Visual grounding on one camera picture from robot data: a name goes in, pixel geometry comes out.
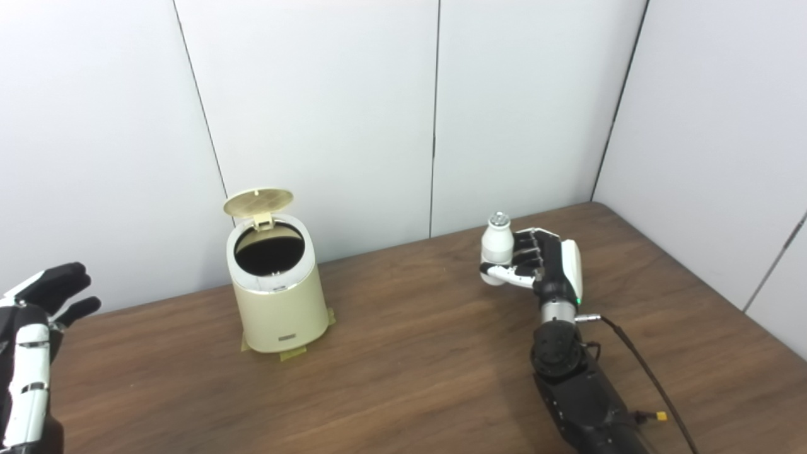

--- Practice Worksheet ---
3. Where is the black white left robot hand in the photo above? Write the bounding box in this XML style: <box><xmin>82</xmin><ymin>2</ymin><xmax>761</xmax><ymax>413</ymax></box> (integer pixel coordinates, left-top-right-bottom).
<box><xmin>0</xmin><ymin>262</ymin><xmax>102</xmax><ymax>454</ymax></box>

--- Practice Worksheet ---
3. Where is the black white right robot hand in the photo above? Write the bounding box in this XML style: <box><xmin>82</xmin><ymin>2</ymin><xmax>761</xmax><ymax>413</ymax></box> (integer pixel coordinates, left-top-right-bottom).
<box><xmin>479</xmin><ymin>228</ymin><xmax>584</xmax><ymax>303</ymax></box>

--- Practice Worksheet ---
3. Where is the small white plastic bottle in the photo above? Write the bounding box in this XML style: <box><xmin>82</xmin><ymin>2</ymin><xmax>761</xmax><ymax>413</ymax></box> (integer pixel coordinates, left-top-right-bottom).
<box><xmin>480</xmin><ymin>212</ymin><xmax>514</xmax><ymax>287</ymax></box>

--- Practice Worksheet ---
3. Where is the cream round bin lid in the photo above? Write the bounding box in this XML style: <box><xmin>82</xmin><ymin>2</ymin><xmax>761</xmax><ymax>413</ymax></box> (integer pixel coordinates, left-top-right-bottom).
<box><xmin>223</xmin><ymin>187</ymin><xmax>295</xmax><ymax>231</ymax></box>

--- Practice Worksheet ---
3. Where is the cream-colored round bin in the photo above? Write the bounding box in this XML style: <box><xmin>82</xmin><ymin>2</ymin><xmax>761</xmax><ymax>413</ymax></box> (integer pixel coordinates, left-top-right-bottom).
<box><xmin>226</xmin><ymin>213</ymin><xmax>330</xmax><ymax>354</ymax></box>

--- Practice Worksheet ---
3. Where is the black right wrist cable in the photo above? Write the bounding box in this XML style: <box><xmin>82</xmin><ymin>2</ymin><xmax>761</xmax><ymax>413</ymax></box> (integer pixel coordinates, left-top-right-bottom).
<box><xmin>574</xmin><ymin>313</ymin><xmax>699</xmax><ymax>454</ymax></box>

